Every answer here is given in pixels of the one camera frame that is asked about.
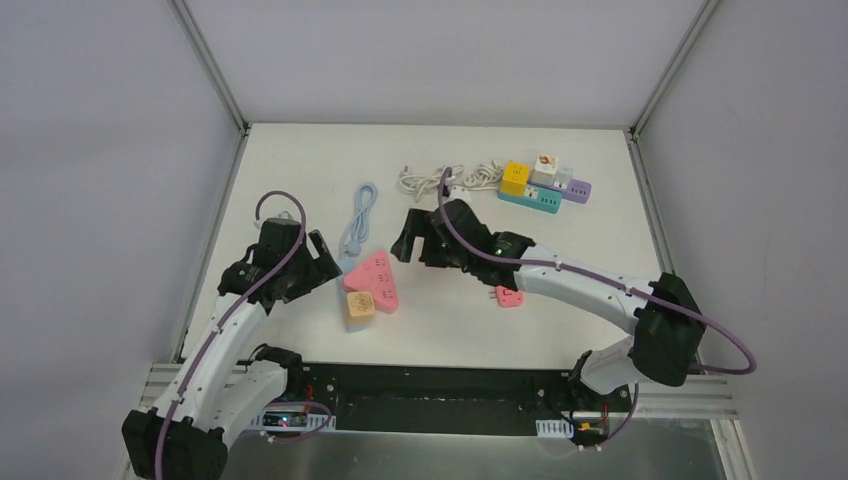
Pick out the pink power strip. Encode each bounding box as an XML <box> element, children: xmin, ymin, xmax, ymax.
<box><xmin>342</xmin><ymin>250</ymin><xmax>399</xmax><ymax>314</ymax></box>

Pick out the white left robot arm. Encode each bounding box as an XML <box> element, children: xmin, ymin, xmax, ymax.
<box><xmin>122</xmin><ymin>218</ymin><xmax>341</xmax><ymax>479</ymax></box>

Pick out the light blue cable with plug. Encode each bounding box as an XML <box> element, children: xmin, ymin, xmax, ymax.
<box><xmin>337</xmin><ymin>182</ymin><xmax>379</xmax><ymax>260</ymax></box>

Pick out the white cube socket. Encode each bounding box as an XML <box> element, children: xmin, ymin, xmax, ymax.
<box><xmin>529</xmin><ymin>154</ymin><xmax>559</xmax><ymax>186</ymax></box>

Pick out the yellow cube socket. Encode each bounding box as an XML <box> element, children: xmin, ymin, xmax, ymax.
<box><xmin>498</xmin><ymin>161</ymin><xmax>531</xmax><ymax>197</ymax></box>

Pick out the beige cube socket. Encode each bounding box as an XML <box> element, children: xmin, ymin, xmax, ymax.
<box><xmin>345</xmin><ymin>291</ymin><xmax>376</xmax><ymax>331</ymax></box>

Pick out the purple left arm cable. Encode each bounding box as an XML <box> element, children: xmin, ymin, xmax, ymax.
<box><xmin>153</xmin><ymin>190</ymin><xmax>333</xmax><ymax>480</ymax></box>

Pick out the pink plug adapter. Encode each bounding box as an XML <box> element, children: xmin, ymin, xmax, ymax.
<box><xmin>490</xmin><ymin>286</ymin><xmax>524</xmax><ymax>309</ymax></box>

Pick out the teal power strip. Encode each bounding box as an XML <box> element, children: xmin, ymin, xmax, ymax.
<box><xmin>497</xmin><ymin>184</ymin><xmax>562</xmax><ymax>214</ymax></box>

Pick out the purple power strip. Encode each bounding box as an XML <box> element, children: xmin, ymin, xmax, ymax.
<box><xmin>552</xmin><ymin>167</ymin><xmax>592</xmax><ymax>205</ymax></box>

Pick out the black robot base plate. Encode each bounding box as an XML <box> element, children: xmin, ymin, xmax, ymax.
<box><xmin>280</xmin><ymin>363</ymin><xmax>631</xmax><ymax>436</ymax></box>

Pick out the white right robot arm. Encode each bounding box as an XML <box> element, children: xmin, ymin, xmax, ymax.
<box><xmin>390</xmin><ymin>200</ymin><xmax>705</xmax><ymax>410</ymax></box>

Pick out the aluminium frame rail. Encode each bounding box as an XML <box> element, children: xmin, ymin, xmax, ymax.
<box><xmin>168</xmin><ymin>0</ymin><xmax>249</xmax><ymax>136</ymax></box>

